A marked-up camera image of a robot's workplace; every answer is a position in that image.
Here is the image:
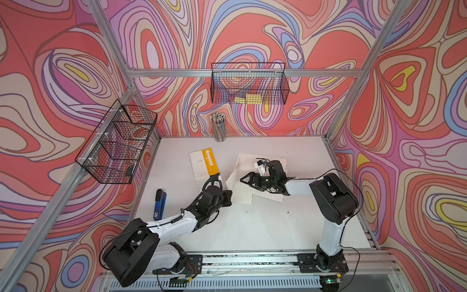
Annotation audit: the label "blue stapler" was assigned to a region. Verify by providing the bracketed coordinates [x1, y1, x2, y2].
[153, 189, 167, 221]

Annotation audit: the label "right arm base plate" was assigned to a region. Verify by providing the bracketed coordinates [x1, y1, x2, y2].
[294, 251, 349, 274]

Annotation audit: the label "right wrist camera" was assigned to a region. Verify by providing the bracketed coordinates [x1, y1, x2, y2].
[254, 158, 270, 176]

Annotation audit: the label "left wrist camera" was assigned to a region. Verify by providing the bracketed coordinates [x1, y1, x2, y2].
[213, 173, 223, 189]

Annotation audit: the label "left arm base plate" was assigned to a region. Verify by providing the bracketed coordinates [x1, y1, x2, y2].
[153, 254, 203, 276]

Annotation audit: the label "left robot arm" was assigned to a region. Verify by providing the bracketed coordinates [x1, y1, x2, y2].
[102, 185, 232, 287]

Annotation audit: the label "black wire basket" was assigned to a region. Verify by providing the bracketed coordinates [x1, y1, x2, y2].
[210, 61, 290, 105]
[75, 100, 158, 184]

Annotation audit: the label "yellow sticky notes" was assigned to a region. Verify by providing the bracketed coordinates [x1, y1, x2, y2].
[233, 94, 263, 105]

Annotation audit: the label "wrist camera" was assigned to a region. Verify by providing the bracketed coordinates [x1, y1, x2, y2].
[213, 173, 223, 189]
[254, 158, 270, 176]

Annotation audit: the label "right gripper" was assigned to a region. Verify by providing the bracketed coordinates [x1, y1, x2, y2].
[240, 172, 276, 191]

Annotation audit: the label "metal pen cup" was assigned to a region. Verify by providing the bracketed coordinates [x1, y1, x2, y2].
[211, 112, 226, 142]

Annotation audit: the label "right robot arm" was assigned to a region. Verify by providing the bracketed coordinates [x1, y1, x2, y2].
[239, 158, 359, 272]

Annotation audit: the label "black wire basket left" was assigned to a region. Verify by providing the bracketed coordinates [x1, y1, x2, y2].
[75, 100, 158, 184]

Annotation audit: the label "cream lined notebook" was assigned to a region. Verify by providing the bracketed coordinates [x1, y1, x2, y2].
[189, 148, 220, 181]
[226, 153, 287, 204]

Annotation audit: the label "black wire basket back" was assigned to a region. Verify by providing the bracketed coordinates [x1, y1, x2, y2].
[210, 61, 290, 105]

